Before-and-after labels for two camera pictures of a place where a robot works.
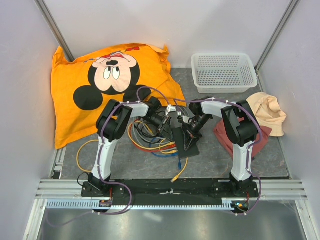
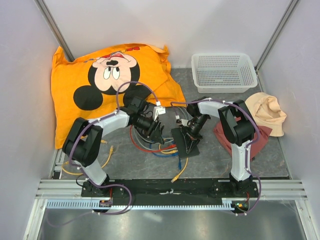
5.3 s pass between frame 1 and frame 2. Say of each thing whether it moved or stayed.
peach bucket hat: stayed
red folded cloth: stayed
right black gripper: stayed
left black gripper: moved
